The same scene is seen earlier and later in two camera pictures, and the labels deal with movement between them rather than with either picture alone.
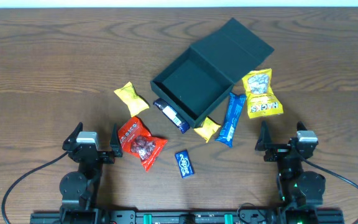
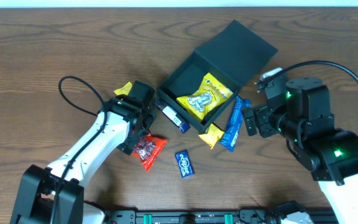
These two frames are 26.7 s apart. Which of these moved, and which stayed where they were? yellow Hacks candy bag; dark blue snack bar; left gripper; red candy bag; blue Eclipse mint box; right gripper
Moved: right gripper; yellow Hacks candy bag; left gripper
Stayed: red candy bag; dark blue snack bar; blue Eclipse mint box
